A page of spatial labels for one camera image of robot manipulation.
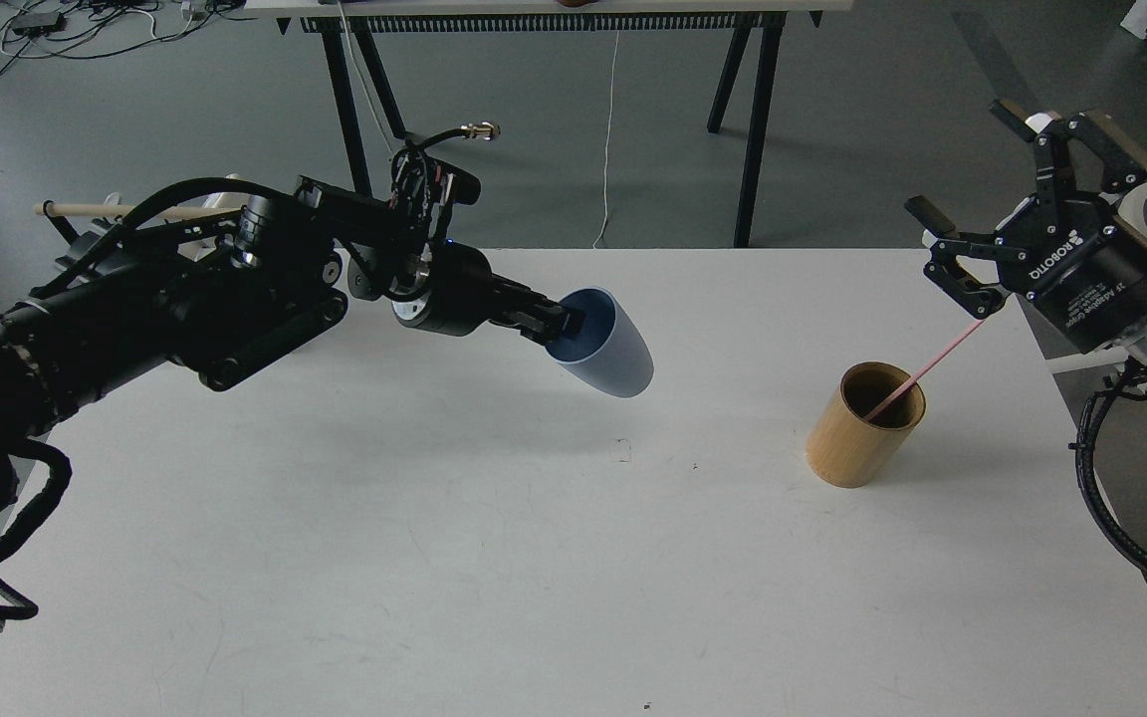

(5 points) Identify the bamboo cylindrical holder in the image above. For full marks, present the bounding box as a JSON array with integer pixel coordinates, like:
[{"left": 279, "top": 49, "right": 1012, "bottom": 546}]
[{"left": 805, "top": 361, "right": 927, "bottom": 489}]

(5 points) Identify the white mug on rack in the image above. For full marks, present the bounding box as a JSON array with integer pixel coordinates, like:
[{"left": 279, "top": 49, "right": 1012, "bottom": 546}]
[{"left": 192, "top": 176, "right": 249, "bottom": 219}]

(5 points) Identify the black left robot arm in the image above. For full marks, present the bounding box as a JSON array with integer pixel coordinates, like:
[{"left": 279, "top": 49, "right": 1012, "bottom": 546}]
[{"left": 0, "top": 122, "right": 592, "bottom": 632}]

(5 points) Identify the blue cup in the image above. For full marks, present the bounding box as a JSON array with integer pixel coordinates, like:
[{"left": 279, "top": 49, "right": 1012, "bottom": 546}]
[{"left": 546, "top": 287, "right": 654, "bottom": 398}]

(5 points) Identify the black-legged background table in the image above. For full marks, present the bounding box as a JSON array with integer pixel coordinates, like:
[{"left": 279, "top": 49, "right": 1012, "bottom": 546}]
[{"left": 245, "top": 0, "right": 855, "bottom": 249}]

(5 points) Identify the black wire dish rack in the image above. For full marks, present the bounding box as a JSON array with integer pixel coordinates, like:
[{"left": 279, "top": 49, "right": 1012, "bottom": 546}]
[{"left": 46, "top": 198, "right": 236, "bottom": 275}]

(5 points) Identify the white cable near table leg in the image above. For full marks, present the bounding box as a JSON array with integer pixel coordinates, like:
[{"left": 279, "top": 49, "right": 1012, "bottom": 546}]
[{"left": 335, "top": 0, "right": 397, "bottom": 159}]

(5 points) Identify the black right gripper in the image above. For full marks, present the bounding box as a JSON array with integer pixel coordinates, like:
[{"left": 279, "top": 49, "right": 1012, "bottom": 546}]
[{"left": 904, "top": 98, "right": 1147, "bottom": 354}]

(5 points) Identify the wooden dowel on rack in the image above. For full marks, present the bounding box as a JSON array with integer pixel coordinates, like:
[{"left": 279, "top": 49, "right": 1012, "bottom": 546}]
[{"left": 32, "top": 201, "right": 241, "bottom": 221}]

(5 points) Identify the white hanging cable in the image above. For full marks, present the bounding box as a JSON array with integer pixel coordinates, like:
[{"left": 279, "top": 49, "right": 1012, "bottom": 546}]
[{"left": 591, "top": 30, "right": 622, "bottom": 249}]

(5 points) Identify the floor cables and power strip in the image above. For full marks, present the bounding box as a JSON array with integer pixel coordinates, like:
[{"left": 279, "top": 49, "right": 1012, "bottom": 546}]
[{"left": 0, "top": 0, "right": 245, "bottom": 125}]

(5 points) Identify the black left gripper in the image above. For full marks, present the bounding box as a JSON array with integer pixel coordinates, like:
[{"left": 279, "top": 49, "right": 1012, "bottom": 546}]
[{"left": 392, "top": 242, "right": 586, "bottom": 346}]

